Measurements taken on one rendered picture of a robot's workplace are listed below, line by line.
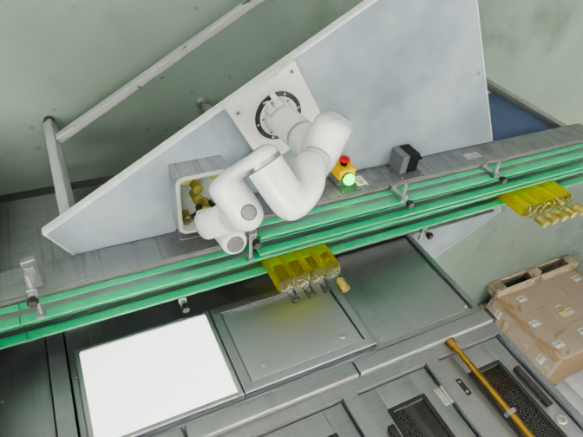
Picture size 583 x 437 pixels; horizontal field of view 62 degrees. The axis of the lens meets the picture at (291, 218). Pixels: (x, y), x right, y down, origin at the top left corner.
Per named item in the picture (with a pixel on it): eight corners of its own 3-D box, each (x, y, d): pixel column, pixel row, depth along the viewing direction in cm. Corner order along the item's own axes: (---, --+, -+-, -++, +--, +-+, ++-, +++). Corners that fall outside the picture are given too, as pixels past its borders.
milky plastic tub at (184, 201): (173, 219, 163) (180, 236, 157) (167, 164, 149) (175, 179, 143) (222, 208, 170) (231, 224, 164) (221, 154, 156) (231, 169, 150)
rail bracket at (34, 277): (28, 277, 148) (33, 332, 133) (12, 236, 137) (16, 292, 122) (45, 272, 150) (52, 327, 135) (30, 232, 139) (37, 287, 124)
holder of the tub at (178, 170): (174, 230, 167) (180, 244, 162) (167, 164, 149) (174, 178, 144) (221, 219, 174) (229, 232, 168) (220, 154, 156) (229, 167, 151)
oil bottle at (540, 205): (499, 189, 219) (547, 228, 200) (503, 179, 216) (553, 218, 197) (508, 187, 221) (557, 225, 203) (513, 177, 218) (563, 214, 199)
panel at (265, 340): (75, 355, 150) (92, 458, 128) (73, 349, 148) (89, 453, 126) (326, 278, 185) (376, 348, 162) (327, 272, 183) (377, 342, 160)
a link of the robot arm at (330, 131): (284, 174, 114) (313, 113, 108) (302, 156, 136) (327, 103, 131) (319, 193, 114) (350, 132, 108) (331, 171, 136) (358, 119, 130)
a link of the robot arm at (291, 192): (308, 134, 110) (297, 145, 97) (340, 184, 112) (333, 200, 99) (261, 166, 115) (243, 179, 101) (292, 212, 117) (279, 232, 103)
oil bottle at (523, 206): (489, 192, 217) (538, 231, 198) (494, 181, 213) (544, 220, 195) (499, 189, 219) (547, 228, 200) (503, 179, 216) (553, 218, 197)
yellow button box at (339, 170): (327, 175, 184) (337, 186, 179) (330, 159, 179) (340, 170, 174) (343, 172, 186) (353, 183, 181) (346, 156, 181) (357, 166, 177)
